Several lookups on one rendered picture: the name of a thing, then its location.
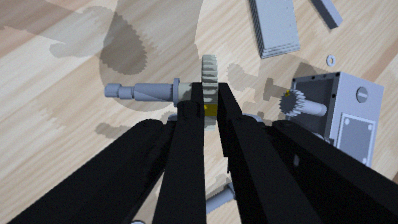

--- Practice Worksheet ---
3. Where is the grey camshaft with gear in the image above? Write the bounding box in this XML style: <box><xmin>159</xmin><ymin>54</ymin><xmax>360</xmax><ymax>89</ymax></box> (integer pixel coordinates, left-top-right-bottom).
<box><xmin>104</xmin><ymin>54</ymin><xmax>218</xmax><ymax>131</ymax></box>

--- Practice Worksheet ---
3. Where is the grey hex bolt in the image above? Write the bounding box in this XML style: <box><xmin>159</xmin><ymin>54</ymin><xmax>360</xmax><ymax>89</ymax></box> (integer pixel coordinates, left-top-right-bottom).
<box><xmin>206</xmin><ymin>182</ymin><xmax>236</xmax><ymax>215</ymax></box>

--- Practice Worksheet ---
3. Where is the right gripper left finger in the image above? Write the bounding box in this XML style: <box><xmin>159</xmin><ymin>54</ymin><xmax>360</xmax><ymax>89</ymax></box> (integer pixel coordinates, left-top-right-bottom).
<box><xmin>7</xmin><ymin>82</ymin><xmax>207</xmax><ymax>224</ymax></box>

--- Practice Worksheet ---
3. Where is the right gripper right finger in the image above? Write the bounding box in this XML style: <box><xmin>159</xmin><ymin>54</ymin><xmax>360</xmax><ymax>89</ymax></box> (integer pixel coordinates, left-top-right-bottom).
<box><xmin>217</xmin><ymin>83</ymin><xmax>398</xmax><ymax>224</ymax></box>

